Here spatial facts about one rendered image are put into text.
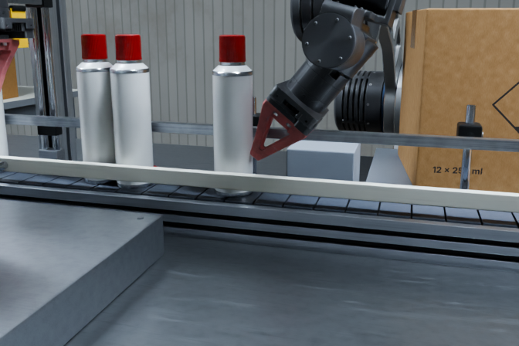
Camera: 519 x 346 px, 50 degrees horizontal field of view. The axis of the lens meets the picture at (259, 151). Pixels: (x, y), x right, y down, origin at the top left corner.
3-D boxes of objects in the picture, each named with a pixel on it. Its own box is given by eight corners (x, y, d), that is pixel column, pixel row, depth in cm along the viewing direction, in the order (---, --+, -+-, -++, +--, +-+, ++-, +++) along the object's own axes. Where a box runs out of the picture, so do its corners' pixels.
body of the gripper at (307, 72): (266, 96, 65) (306, 46, 62) (284, 88, 74) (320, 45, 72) (307, 133, 64) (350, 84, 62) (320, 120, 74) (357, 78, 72)
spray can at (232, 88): (208, 195, 72) (205, 35, 67) (222, 184, 77) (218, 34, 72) (246, 199, 71) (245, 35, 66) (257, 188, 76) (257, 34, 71)
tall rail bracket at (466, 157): (452, 237, 71) (463, 110, 68) (449, 218, 78) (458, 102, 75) (479, 239, 71) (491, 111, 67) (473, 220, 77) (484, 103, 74)
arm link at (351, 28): (412, -18, 64) (343, -35, 67) (401, -39, 54) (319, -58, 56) (379, 81, 67) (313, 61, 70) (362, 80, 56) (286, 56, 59)
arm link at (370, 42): (388, 42, 67) (353, 12, 68) (378, 37, 61) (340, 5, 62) (350, 86, 69) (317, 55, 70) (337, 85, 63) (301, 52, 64)
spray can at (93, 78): (76, 183, 78) (65, 34, 73) (96, 173, 83) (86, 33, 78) (110, 185, 77) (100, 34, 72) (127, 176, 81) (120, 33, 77)
